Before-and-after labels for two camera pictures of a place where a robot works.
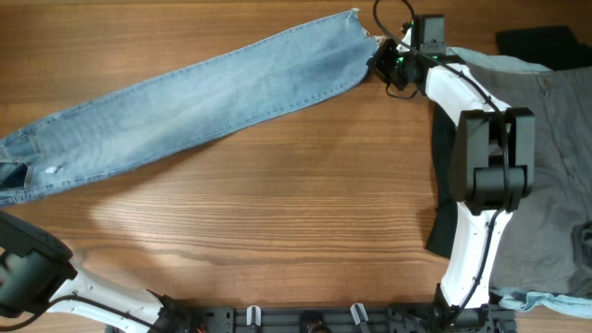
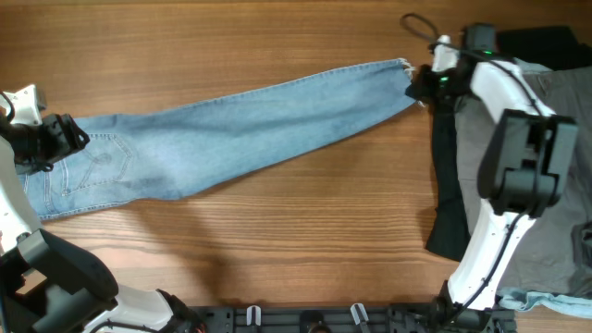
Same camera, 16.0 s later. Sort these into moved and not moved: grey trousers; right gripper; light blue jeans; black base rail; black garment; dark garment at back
Moved: right gripper; light blue jeans
Not moved: black garment; black base rail; grey trousers; dark garment at back
